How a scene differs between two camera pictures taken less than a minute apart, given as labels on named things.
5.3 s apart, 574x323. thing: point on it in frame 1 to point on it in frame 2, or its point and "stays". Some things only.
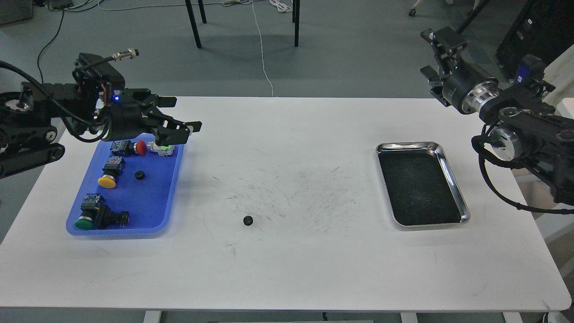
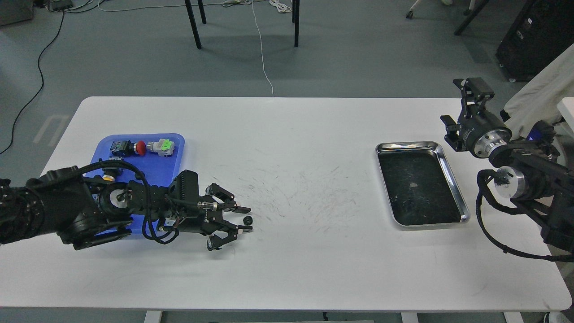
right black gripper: [464, 88] to [475, 120]
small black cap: [248, 220] stays
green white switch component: [162, 150] stays
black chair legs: [296, 15] stays
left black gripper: [127, 118] to [203, 217]
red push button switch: [126, 148] stays
